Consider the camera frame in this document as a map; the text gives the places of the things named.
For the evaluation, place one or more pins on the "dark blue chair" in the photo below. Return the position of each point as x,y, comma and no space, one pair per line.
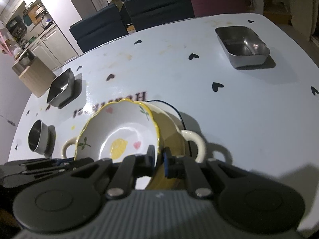
99,27
159,7

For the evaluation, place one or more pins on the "wooden trash bin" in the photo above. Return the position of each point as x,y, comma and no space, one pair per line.
35,79

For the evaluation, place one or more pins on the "floral scalloped ceramic bowl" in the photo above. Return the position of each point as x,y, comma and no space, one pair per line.
119,129

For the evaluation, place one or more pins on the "white plate with dark rim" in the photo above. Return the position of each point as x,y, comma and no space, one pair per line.
180,119

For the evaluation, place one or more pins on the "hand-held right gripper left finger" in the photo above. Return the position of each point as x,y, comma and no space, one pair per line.
150,158

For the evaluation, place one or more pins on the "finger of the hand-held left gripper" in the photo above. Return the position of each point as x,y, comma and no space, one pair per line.
63,161
44,173

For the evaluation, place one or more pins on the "wooden cutting board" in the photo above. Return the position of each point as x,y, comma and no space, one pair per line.
32,16

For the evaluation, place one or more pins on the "stainless steel food container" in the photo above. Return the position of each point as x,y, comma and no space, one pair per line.
59,97
239,57

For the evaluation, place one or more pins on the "small heart-shaped steel bowl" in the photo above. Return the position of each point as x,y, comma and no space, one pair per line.
42,139

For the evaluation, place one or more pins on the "white lower kitchen cabinets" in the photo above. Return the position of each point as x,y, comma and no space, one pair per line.
54,47

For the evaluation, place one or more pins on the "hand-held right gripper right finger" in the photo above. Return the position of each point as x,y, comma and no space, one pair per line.
166,163

